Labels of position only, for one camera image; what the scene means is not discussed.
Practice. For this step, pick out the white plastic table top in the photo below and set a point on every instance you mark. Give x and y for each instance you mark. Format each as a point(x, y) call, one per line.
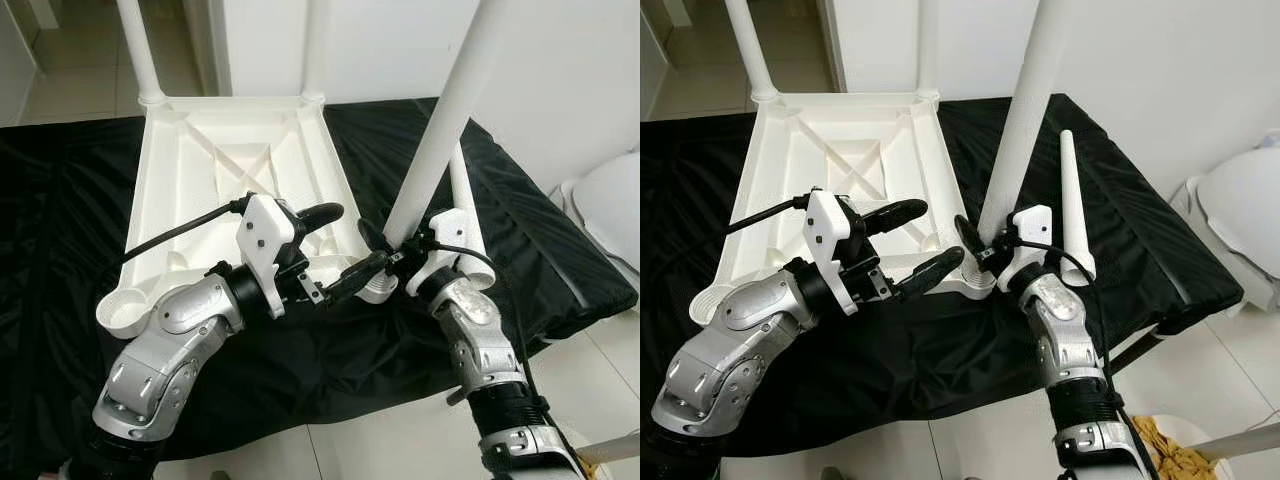
point(230, 150)
point(860, 140)

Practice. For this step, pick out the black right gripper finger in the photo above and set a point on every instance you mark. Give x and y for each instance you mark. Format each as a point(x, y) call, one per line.
point(374, 239)
point(968, 238)

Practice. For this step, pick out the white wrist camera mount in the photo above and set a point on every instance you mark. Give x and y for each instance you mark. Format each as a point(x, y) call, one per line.
point(445, 228)
point(828, 225)
point(1035, 222)
point(265, 230)

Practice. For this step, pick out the black tablecloth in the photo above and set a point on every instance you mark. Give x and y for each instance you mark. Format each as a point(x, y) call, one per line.
point(560, 260)
point(1160, 220)

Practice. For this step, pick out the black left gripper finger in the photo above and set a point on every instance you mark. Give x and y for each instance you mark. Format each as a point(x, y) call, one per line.
point(895, 216)
point(358, 275)
point(930, 272)
point(320, 216)

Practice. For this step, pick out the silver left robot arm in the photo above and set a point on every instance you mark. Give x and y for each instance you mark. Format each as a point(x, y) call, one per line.
point(150, 350)
point(720, 345)

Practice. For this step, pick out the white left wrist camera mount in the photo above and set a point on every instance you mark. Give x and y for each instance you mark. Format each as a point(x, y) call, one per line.
point(265, 230)
point(828, 225)

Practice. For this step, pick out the grey left robot foot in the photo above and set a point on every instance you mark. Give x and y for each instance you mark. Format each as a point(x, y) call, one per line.
point(835, 475)

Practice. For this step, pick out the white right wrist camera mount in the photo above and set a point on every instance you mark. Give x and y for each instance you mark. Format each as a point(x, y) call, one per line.
point(1035, 222)
point(445, 228)

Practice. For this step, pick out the white round appliance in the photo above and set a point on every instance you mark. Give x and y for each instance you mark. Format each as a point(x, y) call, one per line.
point(610, 205)
point(1240, 200)

